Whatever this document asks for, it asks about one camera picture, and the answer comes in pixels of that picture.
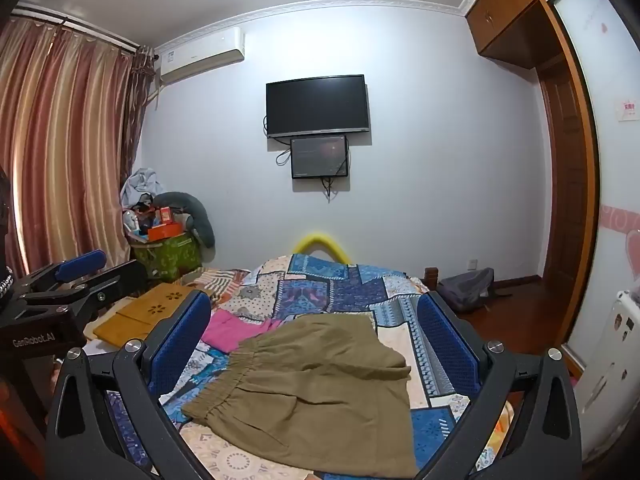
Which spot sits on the yellow foam tube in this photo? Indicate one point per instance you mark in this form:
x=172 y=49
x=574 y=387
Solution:
x=320 y=241

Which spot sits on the wooden overhead cabinet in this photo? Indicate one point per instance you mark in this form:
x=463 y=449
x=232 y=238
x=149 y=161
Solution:
x=510 y=15

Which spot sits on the small black wall monitor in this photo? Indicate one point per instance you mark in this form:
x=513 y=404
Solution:
x=319 y=156

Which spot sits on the small red box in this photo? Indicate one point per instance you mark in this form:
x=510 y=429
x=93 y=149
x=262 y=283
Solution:
x=164 y=215

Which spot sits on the grey backpack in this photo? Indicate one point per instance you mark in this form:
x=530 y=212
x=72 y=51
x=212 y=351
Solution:
x=467 y=287

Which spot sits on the olive green pants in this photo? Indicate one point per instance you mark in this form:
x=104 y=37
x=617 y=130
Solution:
x=320 y=385

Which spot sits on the black wall television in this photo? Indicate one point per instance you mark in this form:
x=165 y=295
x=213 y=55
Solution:
x=317 y=105

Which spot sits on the grey curved pillow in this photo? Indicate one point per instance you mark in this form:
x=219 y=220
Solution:
x=200 y=215

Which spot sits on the white appliance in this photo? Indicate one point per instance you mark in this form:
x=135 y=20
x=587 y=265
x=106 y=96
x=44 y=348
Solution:
x=610 y=360

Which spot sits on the white air conditioner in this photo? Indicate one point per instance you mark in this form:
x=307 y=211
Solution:
x=200 y=55

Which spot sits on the striped red curtain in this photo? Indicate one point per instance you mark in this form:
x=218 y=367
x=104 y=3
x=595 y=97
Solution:
x=65 y=150

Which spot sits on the green storage box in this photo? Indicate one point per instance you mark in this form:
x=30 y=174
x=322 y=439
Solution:
x=170 y=257

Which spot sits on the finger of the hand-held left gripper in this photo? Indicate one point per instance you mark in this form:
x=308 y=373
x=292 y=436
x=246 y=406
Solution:
x=80 y=261
x=120 y=277

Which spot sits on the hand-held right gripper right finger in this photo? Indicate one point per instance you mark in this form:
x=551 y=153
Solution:
x=445 y=340

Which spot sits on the pale blue cloth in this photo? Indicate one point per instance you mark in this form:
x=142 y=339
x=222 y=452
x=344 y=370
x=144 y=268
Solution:
x=142 y=182

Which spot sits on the yellow wooden board with cutouts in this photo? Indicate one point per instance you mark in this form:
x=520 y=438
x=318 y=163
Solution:
x=160 y=305

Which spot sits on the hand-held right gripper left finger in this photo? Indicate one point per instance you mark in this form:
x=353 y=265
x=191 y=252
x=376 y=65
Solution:
x=182 y=335

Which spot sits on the wooden door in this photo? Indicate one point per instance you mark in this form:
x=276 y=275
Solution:
x=565 y=185

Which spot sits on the pink cloth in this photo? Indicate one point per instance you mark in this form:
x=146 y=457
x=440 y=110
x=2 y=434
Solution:
x=225 y=332

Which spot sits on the blue patchwork blanket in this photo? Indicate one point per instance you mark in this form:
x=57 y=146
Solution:
x=310 y=285

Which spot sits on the plain yellow wooden board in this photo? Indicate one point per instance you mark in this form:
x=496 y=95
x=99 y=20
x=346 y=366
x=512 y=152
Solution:
x=120 y=330

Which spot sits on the striped cloth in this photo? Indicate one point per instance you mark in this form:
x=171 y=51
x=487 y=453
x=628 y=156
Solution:
x=222 y=282

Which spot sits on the orange fleece blanket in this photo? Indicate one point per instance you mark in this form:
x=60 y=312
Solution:
x=502 y=420

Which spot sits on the wooden bed post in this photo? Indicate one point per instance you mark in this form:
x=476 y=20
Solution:
x=431 y=280

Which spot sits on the white sliding wardrobe door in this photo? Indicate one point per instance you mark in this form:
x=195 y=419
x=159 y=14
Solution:
x=610 y=185

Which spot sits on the orange box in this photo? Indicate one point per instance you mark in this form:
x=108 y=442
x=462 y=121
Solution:
x=165 y=232

